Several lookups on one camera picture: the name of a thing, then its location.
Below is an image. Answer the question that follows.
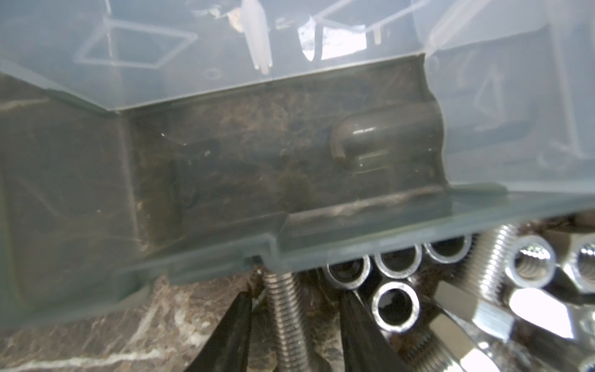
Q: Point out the silver threaded bolt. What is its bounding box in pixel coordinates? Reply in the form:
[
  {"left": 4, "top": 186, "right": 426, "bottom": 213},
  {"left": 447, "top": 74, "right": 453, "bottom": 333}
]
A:
[{"left": 263, "top": 271, "right": 331, "bottom": 371}]

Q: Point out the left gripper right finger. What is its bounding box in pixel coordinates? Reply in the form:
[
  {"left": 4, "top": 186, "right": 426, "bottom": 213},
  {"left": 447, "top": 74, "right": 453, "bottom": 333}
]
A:
[{"left": 339, "top": 291, "right": 412, "bottom": 371}]

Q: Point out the silver hex nut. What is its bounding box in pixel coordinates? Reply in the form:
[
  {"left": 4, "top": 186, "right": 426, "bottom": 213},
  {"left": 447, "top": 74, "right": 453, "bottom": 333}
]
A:
[
  {"left": 457, "top": 222, "right": 558, "bottom": 289},
  {"left": 542, "top": 226, "right": 594, "bottom": 295},
  {"left": 433, "top": 281, "right": 515, "bottom": 341}
]

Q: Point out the clear plastic organizer box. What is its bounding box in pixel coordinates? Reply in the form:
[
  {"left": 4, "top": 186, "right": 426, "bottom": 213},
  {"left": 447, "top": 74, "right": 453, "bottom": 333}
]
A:
[{"left": 1, "top": 1, "right": 594, "bottom": 330}]

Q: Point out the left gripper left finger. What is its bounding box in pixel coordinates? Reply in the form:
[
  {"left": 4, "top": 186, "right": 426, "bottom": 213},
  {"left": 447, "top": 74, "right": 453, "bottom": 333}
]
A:
[{"left": 185, "top": 291, "right": 253, "bottom": 372}]

